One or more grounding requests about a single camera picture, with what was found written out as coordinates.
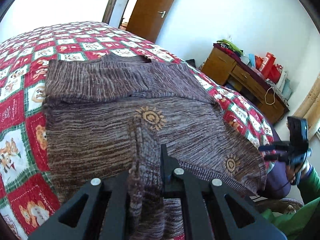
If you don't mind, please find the brown knitted sweater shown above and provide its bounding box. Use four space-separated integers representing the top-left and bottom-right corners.
42 55 267 239

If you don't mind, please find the green and red clothes pile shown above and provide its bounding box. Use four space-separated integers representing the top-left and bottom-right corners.
213 39 244 59

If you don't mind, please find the yellow curtain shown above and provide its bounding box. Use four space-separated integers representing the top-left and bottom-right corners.
293 75 320 138

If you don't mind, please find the brown wooden door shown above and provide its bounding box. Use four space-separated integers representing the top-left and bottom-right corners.
126 0 174 43

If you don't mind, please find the red gift bag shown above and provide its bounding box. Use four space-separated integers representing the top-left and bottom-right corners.
258 53 283 84

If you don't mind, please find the light blue gift bag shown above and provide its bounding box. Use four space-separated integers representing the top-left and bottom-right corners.
281 79 292 100

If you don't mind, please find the person's right hand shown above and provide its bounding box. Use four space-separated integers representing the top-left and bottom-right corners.
286 160 311 183

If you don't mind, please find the red patchwork bedspread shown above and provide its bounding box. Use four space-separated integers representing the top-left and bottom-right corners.
0 21 276 240

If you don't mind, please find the wooden dresser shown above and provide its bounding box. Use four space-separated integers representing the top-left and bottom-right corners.
201 44 289 125

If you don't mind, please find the green sleeve forearm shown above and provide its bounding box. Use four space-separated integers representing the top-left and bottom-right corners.
261 164 319 239

